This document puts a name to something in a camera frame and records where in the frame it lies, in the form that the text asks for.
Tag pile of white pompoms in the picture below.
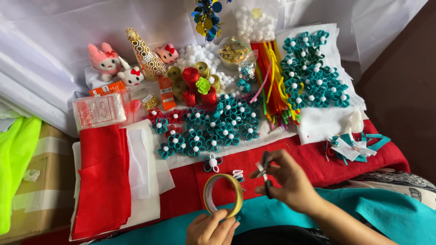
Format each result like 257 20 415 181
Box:
175 42 241 99

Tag stack of white felt sheets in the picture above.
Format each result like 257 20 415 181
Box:
69 119 176 241

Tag yellow tape roll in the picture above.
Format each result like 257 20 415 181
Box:
203 174 244 219

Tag person's black clothing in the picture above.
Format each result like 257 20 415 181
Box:
231 225 332 245

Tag green felt flower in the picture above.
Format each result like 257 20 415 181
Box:
196 77 211 95

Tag red ribbon roll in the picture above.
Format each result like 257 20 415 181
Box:
183 89 197 108
182 67 201 90
200 86 218 109

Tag white backdrop cloth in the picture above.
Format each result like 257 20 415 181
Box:
0 0 430 138

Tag pink bunny plush toy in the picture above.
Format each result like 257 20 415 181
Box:
87 42 122 82

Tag gold ribbon roll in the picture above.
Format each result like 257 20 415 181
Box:
194 61 210 78
166 66 183 84
172 81 187 101
206 74 221 93

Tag clear bag with red print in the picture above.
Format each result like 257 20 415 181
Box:
72 92 128 132

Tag person's left hand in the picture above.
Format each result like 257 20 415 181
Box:
186 208 240 245

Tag white bunny plush toy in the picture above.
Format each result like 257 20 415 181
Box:
116 56 145 86

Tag person's right hand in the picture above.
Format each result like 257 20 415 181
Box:
250 149 324 215

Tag bundle of coloured pipe cleaners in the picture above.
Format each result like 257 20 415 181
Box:
250 40 305 130

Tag taped cardboard box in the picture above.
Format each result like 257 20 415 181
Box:
0 122 82 245

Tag small bag of gold trinkets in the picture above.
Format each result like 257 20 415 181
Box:
123 84 161 124

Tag black white patterned fabric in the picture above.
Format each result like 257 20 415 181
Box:
327 171 436 211

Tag black scissors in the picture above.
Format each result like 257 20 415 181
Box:
256 151 274 200

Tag orange cardboard box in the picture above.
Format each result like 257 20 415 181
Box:
89 80 127 98
157 76 177 111

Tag teal felt sheet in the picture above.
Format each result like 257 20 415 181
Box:
91 187 436 245

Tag teal flower with white pompom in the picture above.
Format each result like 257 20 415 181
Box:
202 153 224 173

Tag heap of teal felt flowers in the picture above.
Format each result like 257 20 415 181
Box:
151 93 263 160

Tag red felt table cloth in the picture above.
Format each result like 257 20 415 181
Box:
20 119 411 245

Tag white glue bottle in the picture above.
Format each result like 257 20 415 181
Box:
345 109 365 137

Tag large white felt sheet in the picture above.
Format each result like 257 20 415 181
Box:
275 23 369 146

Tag red felt flower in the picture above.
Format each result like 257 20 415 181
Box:
147 108 164 124
168 109 185 125
165 125 183 139

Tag teal flowers on white felt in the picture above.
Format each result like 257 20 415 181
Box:
281 30 351 110

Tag neon yellow cloth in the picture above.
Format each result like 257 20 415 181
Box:
0 116 43 236

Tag pink cat plush toy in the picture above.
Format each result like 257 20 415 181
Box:
155 43 180 65

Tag stack of red felt sheets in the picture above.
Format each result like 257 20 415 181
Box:
71 124 132 241

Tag blue gold sequin garland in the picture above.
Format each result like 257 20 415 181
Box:
190 0 224 42

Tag gold patterned paper cone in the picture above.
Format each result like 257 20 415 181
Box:
125 27 168 82

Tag small bag of silver sequins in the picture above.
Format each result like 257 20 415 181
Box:
237 50 259 84

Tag pile of felt scraps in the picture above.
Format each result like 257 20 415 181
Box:
322 132 392 166

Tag bag of white pompoms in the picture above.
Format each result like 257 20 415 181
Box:
233 3 279 44

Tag clear tub of gold sequins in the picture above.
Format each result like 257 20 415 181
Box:
217 36 253 71

